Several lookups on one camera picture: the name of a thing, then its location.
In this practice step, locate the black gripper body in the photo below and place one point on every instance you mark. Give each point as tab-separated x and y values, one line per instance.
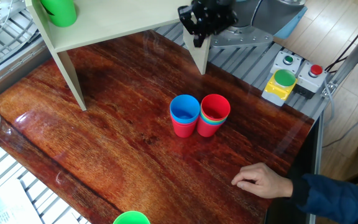
219	6

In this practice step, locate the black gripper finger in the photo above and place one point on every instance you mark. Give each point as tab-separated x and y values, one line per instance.
224	23
194	21

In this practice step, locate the red plastic cup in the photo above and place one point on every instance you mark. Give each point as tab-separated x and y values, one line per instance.
207	129
215	105
183	129

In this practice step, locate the blue plastic cup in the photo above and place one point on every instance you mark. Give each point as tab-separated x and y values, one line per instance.
211	124
184	107

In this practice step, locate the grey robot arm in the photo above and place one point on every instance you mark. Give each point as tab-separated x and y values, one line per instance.
266	15

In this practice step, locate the forearm in blue sleeve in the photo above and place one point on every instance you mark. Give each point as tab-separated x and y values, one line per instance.
334	199

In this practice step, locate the cream wooden shelf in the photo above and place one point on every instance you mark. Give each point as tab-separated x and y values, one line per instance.
104	25

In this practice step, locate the person's hand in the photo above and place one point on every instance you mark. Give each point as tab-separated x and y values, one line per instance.
264	182

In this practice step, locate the grey box small green button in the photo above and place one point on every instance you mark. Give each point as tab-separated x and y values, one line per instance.
286	62

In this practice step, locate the yellow box big green button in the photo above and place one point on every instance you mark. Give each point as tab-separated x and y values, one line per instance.
278	87

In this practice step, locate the grey box red button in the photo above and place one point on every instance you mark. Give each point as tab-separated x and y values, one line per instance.
311	79

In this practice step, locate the green cup at bottom edge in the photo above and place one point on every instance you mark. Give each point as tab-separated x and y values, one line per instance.
131	218

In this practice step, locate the white paper sheet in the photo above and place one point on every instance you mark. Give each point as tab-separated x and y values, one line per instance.
5	208

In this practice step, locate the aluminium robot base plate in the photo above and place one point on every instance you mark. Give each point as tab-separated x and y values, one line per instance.
244	39

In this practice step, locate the aluminium frame post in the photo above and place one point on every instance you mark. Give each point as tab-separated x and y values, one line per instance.
353	56

